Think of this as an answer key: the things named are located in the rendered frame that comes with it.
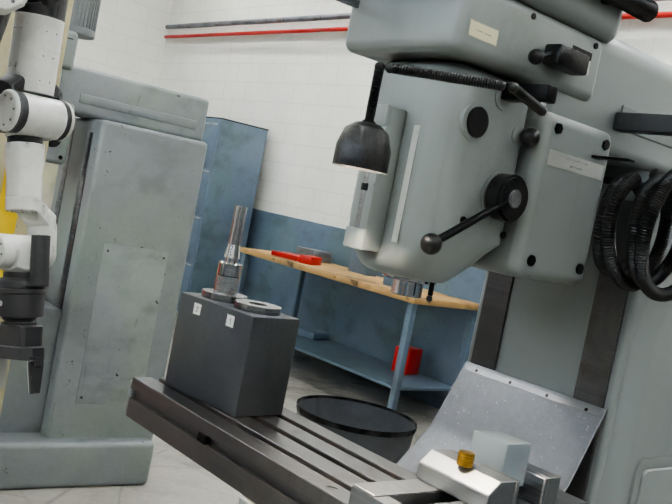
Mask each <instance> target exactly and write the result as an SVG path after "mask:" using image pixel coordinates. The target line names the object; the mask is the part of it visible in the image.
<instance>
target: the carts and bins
mask: <svg viewBox="0 0 672 504"><path fill-rule="evenodd" d="M296 409H297V412H296V414H298V415H300V416H302V417H304V418H306V419H308V420H310V421H312V422H314V423H316V424H318V425H320V426H322V427H324V428H326V429H328V430H330V431H332V432H334V433H336V434H338V435H340V436H342V437H344V438H345V439H347V440H349V441H351V442H353V443H355V444H357V445H359V446H361V447H363V448H365V449H367V450H369V451H371V452H373V453H375V454H377V455H379V456H381V457H383V458H385V459H387V460H389V461H391V462H393V463H395V464H396V463H397V462H398V461H399V460H400V459H401V458H402V457H403V456H404V455H405V453H406V452H407V451H408V450H409V449H410V446H411V442H412V439H413V435H414V434H415V433H416V430H417V423H416V422H415V421H414V420H413V419H411V418H410V417H408V416H406V415H404V414H402V413H400V412H398V411H395V410H393V409H390V408H387V407H384V406H381V405H378V404H374V403H370V402H366V401H362V400H357V399H352V398H346V397H338V396H329V395H309V396H303V397H301V398H299V399H298V400H297V401H296ZM415 428H416V429H415Z"/></svg>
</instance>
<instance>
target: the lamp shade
mask: <svg viewBox="0 0 672 504"><path fill-rule="evenodd" d="M390 157H391V147H390V138H389V134H388V133H387V132H386V131H385V130H384V129H383V128H382V127H381V126H380V125H378V124H376V122H373V121H369V120H362V121H355V122H353V123H351V124H349V125H347V126H345V127H344V129H343V131H342V133H341V135H340V137H339V138H338V140H337V142H336V146H335V151H334V156H333V161H332V164H334V165H338V166H342V167H346V168H351V169H356V170H361V171H366V172H372V173H378V174H386V175H387V173H388V168H389V163H390Z"/></svg>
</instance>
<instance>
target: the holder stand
mask: <svg viewBox="0 0 672 504"><path fill-rule="evenodd" d="M247 298H248V297H247V296H245V295H243V294H239V293H237V295H225V294H220V293H217V292H214V291H213V288H203V289H202V293H193V292H182V294H181V299H180V304H179V310H178V315H177V320H176V326H175V331H174V336H173V342H172V347H171V352H170V358H169V363H168V369H167V374H166V379H165V384H166V385H168V386H171V387H173V388H175V389H177V390H179V391H181V392H183V393H185V394H187V395H189V396H191V397H193V398H196V399H198V400H200V401H202V402H204V403H206V404H208V405H210V406H212V407H214V408H216V409H219V410H221V411H223V412H225V413H227V414H229V415H231V416H233V417H248V416H265V415H281V414H282V410H283V405H284V400H285V395H286V390H287V385H288V380H289V374H290V369H291V364H292V359H293V354H294V349H295V344H296V338H297V333H298V328H299V323H300V320H299V319H298V318H295V317H292V316H289V315H286V314H283V313H281V310H282V308H281V307H279V306H276V305H273V304H270V303H265V302H261V301H255V300H248V299H247Z"/></svg>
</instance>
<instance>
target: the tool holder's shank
mask: <svg viewBox="0 0 672 504"><path fill-rule="evenodd" d="M246 213H247V207H242V206H237V205H235V210H234V215H233V220H232V226H231V231H230V236H229V241H228V245H227V248H226V251H225V254H224V256H225V257H226V259H225V262H228V263H234V264H236V263H237V259H240V245H241V239H242V234H243V229H244V223H245V218H246Z"/></svg>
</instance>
